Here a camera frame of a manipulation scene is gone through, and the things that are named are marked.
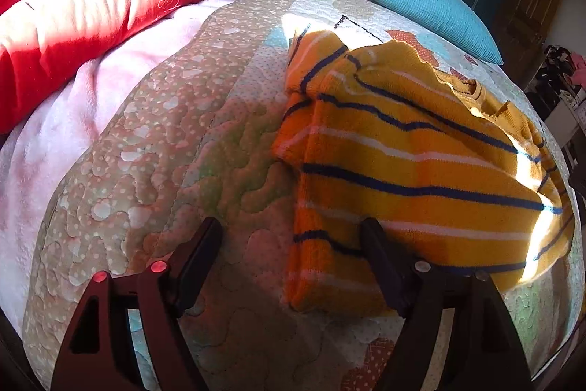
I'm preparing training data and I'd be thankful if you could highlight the yellow striped knit sweater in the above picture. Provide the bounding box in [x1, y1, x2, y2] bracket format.
[272, 31, 575, 317]

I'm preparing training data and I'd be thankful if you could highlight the pile of clothes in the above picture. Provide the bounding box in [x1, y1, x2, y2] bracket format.
[526, 45, 585, 120]

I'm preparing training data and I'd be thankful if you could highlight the pink fleece blanket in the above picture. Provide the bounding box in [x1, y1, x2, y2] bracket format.
[0, 0, 368, 337]

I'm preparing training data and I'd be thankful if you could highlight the quilted heart-pattern bedspread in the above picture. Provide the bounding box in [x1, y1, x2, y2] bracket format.
[20, 0, 585, 391]

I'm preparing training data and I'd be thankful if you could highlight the blue knit cushion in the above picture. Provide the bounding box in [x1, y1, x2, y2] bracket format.
[374, 0, 504, 66]

